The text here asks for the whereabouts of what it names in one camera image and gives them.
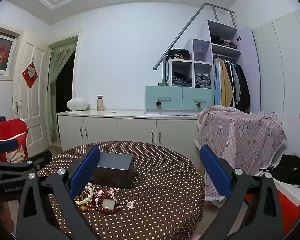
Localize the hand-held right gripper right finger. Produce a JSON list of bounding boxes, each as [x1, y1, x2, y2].
[[199, 144, 290, 240]]

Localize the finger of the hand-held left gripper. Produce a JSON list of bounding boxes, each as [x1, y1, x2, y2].
[[0, 139, 18, 161], [0, 151, 53, 180]]

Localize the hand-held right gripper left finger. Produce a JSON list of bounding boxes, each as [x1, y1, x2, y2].
[[16, 145, 102, 240]]

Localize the cream bead bracelet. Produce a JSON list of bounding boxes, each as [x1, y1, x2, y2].
[[76, 183, 96, 205]]

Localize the black metal box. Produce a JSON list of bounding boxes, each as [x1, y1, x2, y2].
[[91, 151, 135, 189]]

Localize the pale jade pendant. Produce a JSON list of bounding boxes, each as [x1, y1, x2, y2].
[[102, 198, 117, 210]]

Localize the red chair cover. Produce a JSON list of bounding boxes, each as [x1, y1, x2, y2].
[[0, 117, 30, 163]]

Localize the pink chequered covered chair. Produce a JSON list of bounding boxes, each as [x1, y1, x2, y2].
[[194, 105, 287, 202]]

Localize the white panel door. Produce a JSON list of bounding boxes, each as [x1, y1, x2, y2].
[[12, 30, 53, 157]]

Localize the white low cabinet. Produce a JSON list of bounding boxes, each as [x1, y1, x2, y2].
[[57, 109, 203, 157]]

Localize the white bag on cabinet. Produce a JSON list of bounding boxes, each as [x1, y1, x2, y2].
[[67, 97, 91, 111]]

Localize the red diamond door decoration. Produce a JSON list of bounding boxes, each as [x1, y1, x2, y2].
[[21, 60, 38, 89]]

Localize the black bag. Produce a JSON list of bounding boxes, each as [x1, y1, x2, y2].
[[268, 154, 300, 187]]

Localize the red plastic box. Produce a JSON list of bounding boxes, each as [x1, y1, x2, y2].
[[244, 180, 300, 237]]

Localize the light blue drawer unit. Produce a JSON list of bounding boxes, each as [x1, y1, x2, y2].
[[144, 85, 215, 116]]

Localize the row of hanging clothes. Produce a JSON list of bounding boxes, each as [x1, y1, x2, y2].
[[213, 57, 251, 113]]

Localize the grey folded clothes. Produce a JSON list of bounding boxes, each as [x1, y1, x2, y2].
[[194, 73, 212, 89]]

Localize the red paper window decoration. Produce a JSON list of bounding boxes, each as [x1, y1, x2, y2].
[[0, 43, 10, 63]]

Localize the white framed window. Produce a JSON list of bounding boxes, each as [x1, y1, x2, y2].
[[0, 24, 21, 76]]

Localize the green curtain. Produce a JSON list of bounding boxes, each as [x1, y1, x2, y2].
[[47, 41, 78, 144]]

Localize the dark folded clothes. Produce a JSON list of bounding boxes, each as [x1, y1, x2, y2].
[[172, 72, 192, 87]]

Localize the white wardrobe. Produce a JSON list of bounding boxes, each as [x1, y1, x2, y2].
[[251, 9, 300, 158]]

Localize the white stepped shelf unit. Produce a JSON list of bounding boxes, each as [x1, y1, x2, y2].
[[165, 20, 242, 89]]

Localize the lilac wardrobe door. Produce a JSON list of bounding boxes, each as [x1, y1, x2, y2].
[[236, 26, 260, 114]]

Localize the dark patterned folded blanket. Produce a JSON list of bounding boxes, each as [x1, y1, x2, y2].
[[166, 49, 191, 60]]

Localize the folded clothes pile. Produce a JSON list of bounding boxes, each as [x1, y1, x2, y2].
[[210, 34, 238, 49]]

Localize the grey metal handrail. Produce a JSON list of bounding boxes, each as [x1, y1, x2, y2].
[[153, 3, 236, 71]]

